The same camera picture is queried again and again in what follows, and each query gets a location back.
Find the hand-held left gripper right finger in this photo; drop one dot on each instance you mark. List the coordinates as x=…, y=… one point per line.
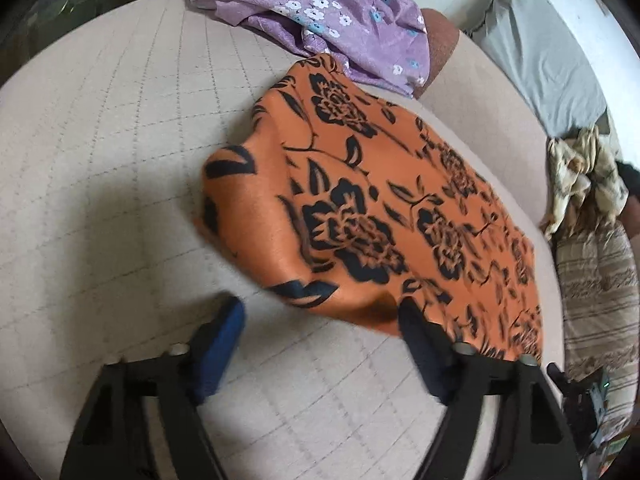
x=422, y=350

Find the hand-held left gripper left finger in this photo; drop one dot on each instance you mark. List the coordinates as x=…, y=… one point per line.
x=220, y=345

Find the orange black floral top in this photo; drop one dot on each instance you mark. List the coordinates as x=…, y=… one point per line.
x=350, y=185

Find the striped beige cushion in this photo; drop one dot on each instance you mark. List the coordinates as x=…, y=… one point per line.
x=600, y=300

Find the black cloth item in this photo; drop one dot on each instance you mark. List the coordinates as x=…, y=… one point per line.
x=631, y=185

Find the beige floral crumpled cloth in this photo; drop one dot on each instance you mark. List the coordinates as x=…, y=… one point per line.
x=582, y=175

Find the grey pillow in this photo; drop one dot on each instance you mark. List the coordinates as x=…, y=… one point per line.
x=545, y=55

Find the purple floral cloth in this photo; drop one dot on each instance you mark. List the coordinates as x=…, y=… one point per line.
x=340, y=15

